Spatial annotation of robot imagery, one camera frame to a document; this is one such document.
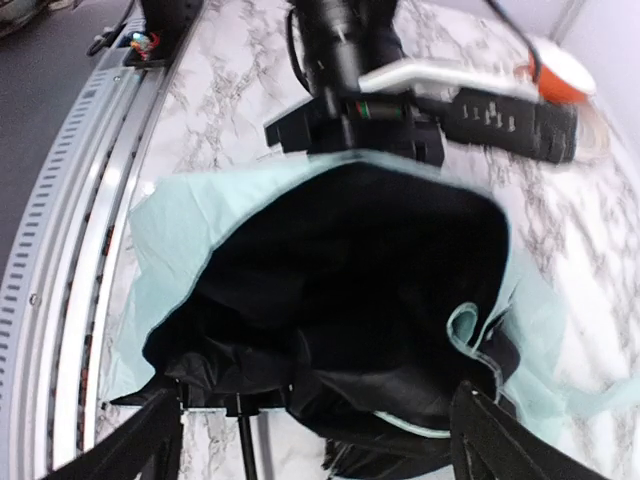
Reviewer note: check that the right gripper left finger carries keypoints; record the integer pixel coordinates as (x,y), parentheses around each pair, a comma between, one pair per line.
(146,446)

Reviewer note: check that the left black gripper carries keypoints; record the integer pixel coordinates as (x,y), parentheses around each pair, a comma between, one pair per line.
(400,124)

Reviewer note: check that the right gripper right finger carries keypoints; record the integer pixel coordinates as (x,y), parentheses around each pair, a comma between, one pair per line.
(488,443)

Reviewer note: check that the mint green folding umbrella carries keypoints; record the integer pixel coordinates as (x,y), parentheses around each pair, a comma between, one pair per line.
(356,292)

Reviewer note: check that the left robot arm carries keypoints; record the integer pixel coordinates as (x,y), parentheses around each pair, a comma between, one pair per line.
(331,45)

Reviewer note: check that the orange white bowl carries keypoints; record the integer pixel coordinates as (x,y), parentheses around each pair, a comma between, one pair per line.
(562,78)

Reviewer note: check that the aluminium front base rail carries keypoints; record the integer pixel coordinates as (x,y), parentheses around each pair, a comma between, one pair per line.
(58,280)

